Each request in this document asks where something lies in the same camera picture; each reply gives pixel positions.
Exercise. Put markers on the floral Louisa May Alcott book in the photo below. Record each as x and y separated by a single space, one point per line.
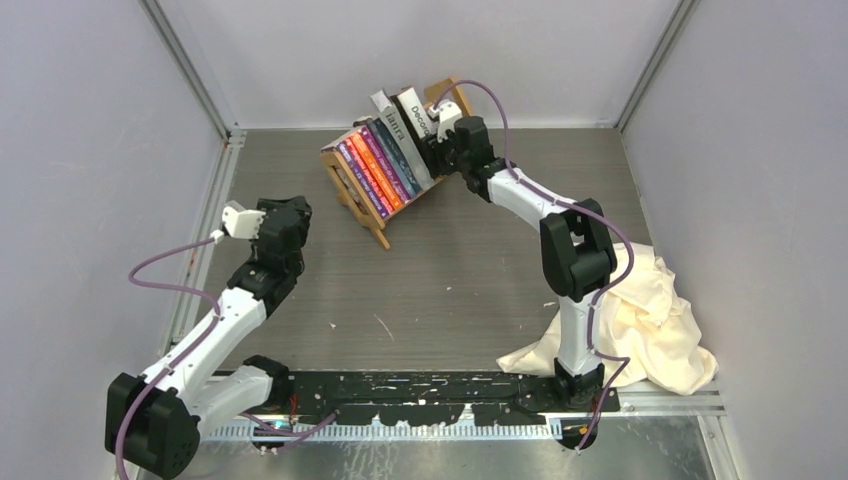
396 158

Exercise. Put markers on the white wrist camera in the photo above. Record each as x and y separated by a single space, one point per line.
445 114
238 222

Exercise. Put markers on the blue Nineteen Eighty-Four book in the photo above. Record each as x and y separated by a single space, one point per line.
385 156

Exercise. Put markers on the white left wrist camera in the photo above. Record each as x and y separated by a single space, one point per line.
238 222

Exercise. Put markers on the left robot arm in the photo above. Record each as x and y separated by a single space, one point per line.
156 420

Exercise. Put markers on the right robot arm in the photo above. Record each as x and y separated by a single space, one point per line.
577 253

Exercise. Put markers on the white Decorate Furniture book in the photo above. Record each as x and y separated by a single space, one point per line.
421 126

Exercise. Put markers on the red Treehouse book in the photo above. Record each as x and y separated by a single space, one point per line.
373 190

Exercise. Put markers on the cream cloth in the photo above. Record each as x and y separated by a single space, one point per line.
644 319

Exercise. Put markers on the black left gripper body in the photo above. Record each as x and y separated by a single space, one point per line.
305 216

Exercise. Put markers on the magenta paperback book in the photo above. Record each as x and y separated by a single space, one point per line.
383 162

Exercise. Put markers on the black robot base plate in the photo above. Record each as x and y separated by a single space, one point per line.
426 398

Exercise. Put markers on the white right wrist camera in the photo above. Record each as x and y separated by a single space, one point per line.
445 114

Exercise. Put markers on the stack of grey magazines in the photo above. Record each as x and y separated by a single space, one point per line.
392 115

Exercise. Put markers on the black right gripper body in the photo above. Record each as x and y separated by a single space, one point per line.
448 160

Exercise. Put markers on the orange 78-Storey Treehouse book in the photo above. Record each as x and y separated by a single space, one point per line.
371 172

